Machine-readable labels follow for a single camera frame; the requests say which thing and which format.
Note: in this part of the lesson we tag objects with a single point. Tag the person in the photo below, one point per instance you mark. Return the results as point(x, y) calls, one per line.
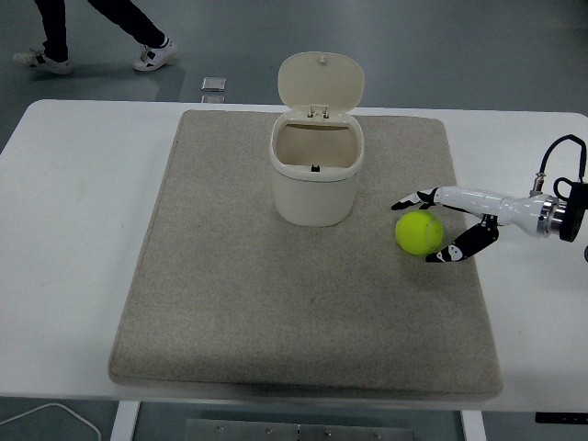
point(55, 27)

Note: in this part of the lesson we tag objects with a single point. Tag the square metal floor plate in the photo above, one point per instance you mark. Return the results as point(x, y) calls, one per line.
point(214, 83)
point(213, 98)

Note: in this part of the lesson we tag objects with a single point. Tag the black table control panel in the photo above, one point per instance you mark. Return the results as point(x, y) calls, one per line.
point(560, 417)

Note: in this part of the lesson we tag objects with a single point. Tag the yellow-green tennis ball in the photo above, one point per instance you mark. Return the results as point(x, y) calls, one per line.
point(413, 232)

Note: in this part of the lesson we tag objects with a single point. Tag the cream plastic bin with lid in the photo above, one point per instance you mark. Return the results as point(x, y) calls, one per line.
point(312, 197)

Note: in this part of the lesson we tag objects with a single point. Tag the grey metal plate with screws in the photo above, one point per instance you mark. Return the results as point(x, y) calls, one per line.
point(275, 432)

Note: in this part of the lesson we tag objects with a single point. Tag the beige grey fabric mat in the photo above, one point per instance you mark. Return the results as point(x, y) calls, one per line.
point(275, 298)

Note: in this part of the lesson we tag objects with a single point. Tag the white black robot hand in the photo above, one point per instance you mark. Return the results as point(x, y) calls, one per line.
point(482, 200)

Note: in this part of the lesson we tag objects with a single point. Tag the white table leg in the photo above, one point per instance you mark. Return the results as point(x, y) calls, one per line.
point(473, 427)
point(125, 422)

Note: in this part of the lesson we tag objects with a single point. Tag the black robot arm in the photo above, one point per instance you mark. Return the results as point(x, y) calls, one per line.
point(572, 216)

